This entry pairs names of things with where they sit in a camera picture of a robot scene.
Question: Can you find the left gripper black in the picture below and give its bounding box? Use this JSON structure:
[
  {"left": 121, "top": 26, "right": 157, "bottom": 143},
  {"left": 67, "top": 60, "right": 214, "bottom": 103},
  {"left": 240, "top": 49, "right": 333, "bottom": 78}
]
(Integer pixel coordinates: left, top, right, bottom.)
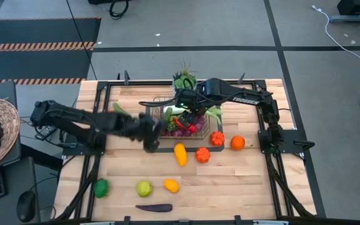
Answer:
[{"left": 125, "top": 112, "right": 166, "bottom": 153}]

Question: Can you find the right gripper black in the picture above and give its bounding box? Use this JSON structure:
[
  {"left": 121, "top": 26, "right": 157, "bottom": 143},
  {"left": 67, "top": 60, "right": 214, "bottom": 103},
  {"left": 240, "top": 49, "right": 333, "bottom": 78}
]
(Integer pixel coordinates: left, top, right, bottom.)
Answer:
[{"left": 175, "top": 88, "right": 208, "bottom": 126}]

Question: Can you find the long red pepper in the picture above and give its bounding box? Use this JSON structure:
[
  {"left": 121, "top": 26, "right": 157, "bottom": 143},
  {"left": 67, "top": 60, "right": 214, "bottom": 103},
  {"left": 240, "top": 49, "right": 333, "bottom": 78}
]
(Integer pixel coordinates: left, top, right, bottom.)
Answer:
[{"left": 172, "top": 117, "right": 198, "bottom": 134}]

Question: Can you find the white radish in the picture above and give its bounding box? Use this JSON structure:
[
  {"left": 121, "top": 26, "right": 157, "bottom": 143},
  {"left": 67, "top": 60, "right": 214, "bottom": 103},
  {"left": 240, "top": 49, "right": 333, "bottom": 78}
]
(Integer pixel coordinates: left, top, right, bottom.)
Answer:
[{"left": 162, "top": 104, "right": 189, "bottom": 116}]

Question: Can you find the green cucumber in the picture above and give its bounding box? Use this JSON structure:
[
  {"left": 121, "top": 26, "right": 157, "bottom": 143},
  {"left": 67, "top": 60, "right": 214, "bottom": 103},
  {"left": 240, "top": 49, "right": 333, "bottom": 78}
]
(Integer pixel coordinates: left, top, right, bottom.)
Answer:
[
  {"left": 111, "top": 102, "right": 128, "bottom": 116},
  {"left": 164, "top": 107, "right": 174, "bottom": 124}
]

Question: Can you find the green leafy lettuce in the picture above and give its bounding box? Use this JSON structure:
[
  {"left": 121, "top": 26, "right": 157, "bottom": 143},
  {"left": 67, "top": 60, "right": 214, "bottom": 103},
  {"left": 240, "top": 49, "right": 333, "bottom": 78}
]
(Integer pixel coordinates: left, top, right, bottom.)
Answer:
[{"left": 203, "top": 106, "right": 224, "bottom": 126}]

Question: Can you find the yellow oblong mango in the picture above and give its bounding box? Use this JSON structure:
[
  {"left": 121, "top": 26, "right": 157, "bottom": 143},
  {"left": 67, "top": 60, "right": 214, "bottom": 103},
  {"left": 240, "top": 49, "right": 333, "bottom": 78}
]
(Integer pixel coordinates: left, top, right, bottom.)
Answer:
[{"left": 173, "top": 142, "right": 189, "bottom": 168}]

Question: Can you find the orange-red mini pumpkin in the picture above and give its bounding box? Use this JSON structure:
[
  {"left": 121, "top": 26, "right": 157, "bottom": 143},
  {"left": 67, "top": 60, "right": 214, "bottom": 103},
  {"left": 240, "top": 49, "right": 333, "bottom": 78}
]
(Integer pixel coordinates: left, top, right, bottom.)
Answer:
[
  {"left": 209, "top": 131, "right": 226, "bottom": 147},
  {"left": 195, "top": 147, "right": 211, "bottom": 164}
]

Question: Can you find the yellow lemon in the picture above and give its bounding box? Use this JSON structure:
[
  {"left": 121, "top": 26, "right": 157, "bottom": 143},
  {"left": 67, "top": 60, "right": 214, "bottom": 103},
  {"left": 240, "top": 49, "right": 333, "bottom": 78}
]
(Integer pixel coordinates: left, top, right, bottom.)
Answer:
[{"left": 163, "top": 178, "right": 180, "bottom": 194}]

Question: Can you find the green apple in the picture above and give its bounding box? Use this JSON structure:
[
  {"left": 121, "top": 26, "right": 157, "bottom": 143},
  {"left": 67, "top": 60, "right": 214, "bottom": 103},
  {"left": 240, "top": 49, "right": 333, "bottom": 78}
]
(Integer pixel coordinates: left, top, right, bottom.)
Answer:
[{"left": 136, "top": 180, "right": 154, "bottom": 198}]

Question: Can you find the round orange fruit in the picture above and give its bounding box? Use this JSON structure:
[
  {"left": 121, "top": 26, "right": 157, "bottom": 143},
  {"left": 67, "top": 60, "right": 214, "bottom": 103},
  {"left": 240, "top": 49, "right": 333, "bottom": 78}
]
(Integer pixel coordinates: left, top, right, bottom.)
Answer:
[{"left": 230, "top": 135, "right": 246, "bottom": 151}]

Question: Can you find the dark purple eggplant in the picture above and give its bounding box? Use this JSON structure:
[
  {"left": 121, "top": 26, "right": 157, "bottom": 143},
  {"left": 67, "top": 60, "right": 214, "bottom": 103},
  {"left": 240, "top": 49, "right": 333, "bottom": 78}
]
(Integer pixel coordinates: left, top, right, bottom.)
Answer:
[{"left": 135, "top": 203, "right": 173, "bottom": 213}]

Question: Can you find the green bell pepper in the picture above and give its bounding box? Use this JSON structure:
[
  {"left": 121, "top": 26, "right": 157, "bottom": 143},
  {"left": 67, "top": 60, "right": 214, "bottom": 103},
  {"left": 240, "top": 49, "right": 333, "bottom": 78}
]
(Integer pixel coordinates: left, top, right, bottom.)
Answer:
[{"left": 93, "top": 178, "right": 110, "bottom": 199}]

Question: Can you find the potted green succulent plant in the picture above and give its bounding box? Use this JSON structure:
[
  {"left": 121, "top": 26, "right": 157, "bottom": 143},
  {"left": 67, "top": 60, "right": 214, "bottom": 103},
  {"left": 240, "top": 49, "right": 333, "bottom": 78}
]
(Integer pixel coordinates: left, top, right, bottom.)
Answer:
[{"left": 172, "top": 61, "right": 198, "bottom": 91}]

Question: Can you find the black power adapter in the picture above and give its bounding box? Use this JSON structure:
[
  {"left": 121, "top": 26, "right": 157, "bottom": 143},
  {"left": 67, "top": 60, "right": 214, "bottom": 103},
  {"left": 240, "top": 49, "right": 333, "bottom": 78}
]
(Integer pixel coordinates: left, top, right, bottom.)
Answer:
[{"left": 34, "top": 124, "right": 58, "bottom": 141}]

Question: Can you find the dark grey desk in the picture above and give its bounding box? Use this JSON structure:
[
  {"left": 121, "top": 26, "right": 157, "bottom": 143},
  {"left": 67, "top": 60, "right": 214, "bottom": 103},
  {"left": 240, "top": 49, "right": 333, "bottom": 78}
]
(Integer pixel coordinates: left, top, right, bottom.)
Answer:
[{"left": 0, "top": 81, "right": 42, "bottom": 225}]

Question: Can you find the black hazard-striped floor mat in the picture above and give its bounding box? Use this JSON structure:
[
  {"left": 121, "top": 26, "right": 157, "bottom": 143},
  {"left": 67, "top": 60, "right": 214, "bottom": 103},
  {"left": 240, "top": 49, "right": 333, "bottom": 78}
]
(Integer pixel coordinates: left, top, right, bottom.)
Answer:
[{"left": 0, "top": 17, "right": 102, "bottom": 86}]

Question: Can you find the black computer mouse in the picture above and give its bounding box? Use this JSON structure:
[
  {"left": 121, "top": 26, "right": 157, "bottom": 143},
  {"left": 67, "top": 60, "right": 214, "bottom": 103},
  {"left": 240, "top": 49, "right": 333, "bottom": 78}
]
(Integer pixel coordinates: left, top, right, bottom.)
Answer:
[{"left": 16, "top": 189, "right": 37, "bottom": 223}]

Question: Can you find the woven straw tray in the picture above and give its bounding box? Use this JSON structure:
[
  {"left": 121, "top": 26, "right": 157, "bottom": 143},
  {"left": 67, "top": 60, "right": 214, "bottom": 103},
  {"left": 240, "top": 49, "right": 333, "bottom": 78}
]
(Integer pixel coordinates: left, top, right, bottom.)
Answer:
[{"left": 0, "top": 98, "right": 21, "bottom": 174}]

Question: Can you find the wire produce basket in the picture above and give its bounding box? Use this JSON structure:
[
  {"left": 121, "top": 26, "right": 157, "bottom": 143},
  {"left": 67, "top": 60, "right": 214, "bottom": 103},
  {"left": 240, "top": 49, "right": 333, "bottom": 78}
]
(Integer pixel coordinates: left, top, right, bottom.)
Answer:
[{"left": 150, "top": 96, "right": 212, "bottom": 141}]

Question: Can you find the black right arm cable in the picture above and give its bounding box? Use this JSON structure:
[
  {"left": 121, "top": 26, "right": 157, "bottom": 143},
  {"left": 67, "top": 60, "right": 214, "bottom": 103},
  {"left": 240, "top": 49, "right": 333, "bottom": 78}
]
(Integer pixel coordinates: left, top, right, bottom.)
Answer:
[{"left": 138, "top": 90, "right": 231, "bottom": 109}]

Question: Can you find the black table frame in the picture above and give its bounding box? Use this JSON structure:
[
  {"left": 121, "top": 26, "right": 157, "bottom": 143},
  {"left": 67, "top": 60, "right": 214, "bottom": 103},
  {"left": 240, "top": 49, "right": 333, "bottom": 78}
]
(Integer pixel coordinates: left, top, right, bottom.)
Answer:
[{"left": 54, "top": 79, "right": 327, "bottom": 225}]

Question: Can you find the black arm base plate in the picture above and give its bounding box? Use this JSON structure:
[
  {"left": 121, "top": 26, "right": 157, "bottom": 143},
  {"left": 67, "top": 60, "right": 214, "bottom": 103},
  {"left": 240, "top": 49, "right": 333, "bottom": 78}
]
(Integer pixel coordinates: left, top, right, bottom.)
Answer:
[
  {"left": 257, "top": 129, "right": 316, "bottom": 154},
  {"left": 61, "top": 131, "right": 108, "bottom": 156}
]

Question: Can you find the thin black hanging cable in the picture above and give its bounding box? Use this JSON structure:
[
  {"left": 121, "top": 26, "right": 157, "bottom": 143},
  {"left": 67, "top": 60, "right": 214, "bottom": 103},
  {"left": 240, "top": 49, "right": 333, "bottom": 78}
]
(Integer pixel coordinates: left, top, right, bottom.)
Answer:
[{"left": 66, "top": 0, "right": 98, "bottom": 81}]

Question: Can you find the black coiled floor cable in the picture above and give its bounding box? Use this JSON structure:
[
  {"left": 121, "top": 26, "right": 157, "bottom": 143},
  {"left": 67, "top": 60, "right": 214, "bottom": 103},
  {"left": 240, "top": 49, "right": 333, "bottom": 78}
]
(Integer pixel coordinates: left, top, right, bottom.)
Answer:
[{"left": 108, "top": 0, "right": 131, "bottom": 20}]

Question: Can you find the white floor cable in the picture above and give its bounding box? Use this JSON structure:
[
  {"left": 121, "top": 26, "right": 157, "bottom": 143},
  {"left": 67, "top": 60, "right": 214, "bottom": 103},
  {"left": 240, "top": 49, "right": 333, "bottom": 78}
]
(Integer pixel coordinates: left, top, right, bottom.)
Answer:
[{"left": 311, "top": 4, "right": 360, "bottom": 71}]

